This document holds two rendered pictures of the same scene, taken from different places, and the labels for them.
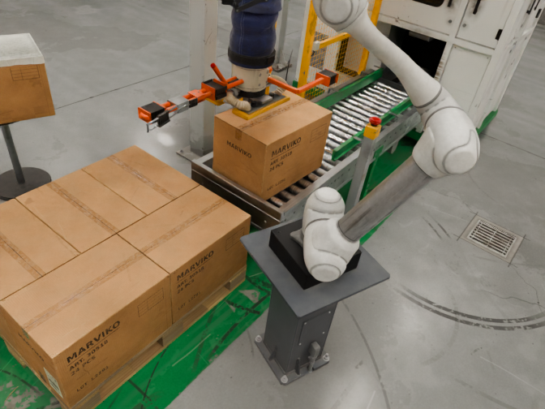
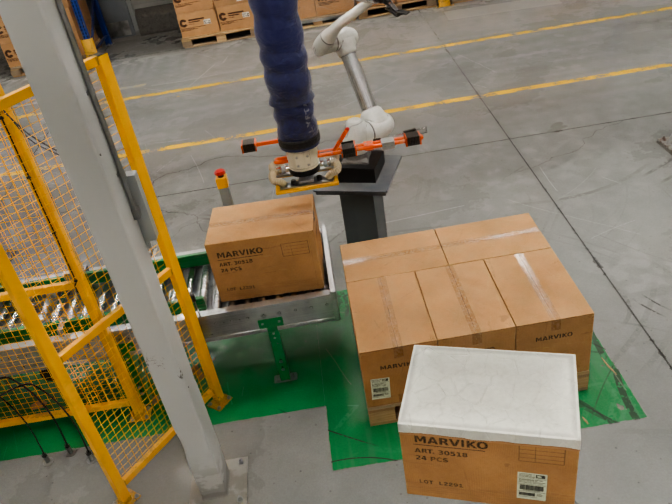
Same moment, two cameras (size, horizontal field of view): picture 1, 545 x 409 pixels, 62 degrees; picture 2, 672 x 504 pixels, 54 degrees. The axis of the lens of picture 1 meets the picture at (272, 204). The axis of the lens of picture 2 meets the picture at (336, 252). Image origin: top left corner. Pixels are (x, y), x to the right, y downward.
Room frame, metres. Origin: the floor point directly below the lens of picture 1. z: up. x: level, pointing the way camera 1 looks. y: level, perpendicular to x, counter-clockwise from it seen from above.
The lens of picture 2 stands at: (3.80, 3.00, 2.83)
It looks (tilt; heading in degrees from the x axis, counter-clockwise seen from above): 34 degrees down; 237
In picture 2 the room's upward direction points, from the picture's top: 10 degrees counter-clockwise
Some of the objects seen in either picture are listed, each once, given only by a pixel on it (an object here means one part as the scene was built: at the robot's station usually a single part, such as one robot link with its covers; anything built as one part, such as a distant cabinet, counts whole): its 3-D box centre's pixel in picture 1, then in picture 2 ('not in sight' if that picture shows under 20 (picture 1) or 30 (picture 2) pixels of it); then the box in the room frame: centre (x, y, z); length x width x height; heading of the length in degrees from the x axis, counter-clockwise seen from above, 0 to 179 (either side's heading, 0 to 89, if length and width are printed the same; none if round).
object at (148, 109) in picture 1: (152, 112); (412, 138); (1.61, 0.53, 1.27); 0.08 x 0.07 x 0.05; 146
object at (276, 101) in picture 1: (262, 101); not in sight; (2.05, 0.12, 1.16); 0.34 x 0.10 x 0.05; 146
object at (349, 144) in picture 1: (391, 118); (85, 274); (3.22, -0.83, 0.60); 1.60 x 0.10 x 0.09; 147
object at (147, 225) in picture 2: not in sight; (122, 209); (3.21, 0.59, 1.62); 0.20 x 0.05 x 0.30; 147
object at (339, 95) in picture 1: (333, 94); (64, 330); (3.51, -0.38, 0.60); 1.60 x 0.10 x 0.09; 147
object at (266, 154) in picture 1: (272, 143); (267, 247); (2.37, 0.06, 0.75); 0.60 x 0.40 x 0.40; 144
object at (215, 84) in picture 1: (213, 89); (348, 149); (1.90, 0.34, 1.27); 0.10 x 0.08 x 0.06; 56
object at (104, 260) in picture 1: (109, 251); (454, 302); (1.68, 0.85, 0.34); 1.20 x 1.00 x 0.40; 147
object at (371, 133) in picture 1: (354, 195); (238, 242); (2.29, -0.50, 0.50); 0.07 x 0.07 x 1.00; 57
